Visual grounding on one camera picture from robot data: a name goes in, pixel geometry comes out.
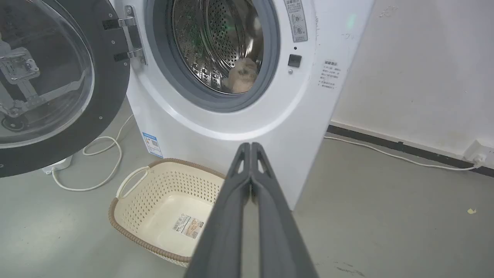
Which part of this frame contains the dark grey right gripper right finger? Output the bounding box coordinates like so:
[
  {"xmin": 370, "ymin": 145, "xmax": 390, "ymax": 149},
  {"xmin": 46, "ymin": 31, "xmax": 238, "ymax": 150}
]
[{"xmin": 251, "ymin": 142, "xmax": 319, "ymax": 278}]

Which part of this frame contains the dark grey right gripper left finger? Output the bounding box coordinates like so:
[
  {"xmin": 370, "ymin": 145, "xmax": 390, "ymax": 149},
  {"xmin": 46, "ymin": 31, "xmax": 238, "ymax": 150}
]
[{"xmin": 184, "ymin": 142, "xmax": 252, "ymax": 278}]

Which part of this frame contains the white front-load washing machine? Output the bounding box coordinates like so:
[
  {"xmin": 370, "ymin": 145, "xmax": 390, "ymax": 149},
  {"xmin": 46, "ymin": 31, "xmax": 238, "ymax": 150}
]
[{"xmin": 109, "ymin": 0, "xmax": 376, "ymax": 211}]

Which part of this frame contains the round washer door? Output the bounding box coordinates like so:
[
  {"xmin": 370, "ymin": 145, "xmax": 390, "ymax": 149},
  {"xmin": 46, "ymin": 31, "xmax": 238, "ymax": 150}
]
[{"xmin": 0, "ymin": 0, "xmax": 131, "ymax": 178}]

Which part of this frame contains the cream perforated laundry basket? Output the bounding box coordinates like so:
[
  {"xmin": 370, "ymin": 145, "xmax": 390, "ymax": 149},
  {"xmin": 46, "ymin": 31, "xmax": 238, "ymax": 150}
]
[{"xmin": 108, "ymin": 158, "xmax": 251, "ymax": 268}]

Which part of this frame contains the beige plush toy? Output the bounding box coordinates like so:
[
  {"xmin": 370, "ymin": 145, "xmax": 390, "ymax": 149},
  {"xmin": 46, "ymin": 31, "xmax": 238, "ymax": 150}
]
[{"xmin": 228, "ymin": 58, "xmax": 259, "ymax": 94}]

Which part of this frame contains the white power strip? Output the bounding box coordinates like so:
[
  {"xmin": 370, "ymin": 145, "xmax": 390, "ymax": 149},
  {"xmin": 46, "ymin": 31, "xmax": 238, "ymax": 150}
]
[{"xmin": 42, "ymin": 155, "xmax": 73, "ymax": 175}]

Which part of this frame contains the white power cable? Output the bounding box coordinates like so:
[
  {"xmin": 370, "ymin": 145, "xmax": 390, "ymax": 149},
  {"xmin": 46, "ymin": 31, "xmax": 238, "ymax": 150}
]
[{"xmin": 52, "ymin": 114, "xmax": 135, "ymax": 192}]

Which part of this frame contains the thin white wall cable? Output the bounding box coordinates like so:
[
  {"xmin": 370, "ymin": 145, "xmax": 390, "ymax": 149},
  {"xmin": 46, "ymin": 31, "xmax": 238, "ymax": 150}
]
[{"xmin": 323, "ymin": 136, "xmax": 479, "ymax": 171}]

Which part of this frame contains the white wall socket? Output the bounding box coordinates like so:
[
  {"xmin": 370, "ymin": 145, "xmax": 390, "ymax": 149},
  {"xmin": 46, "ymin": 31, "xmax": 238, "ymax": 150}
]
[{"xmin": 463, "ymin": 139, "xmax": 494, "ymax": 169}]

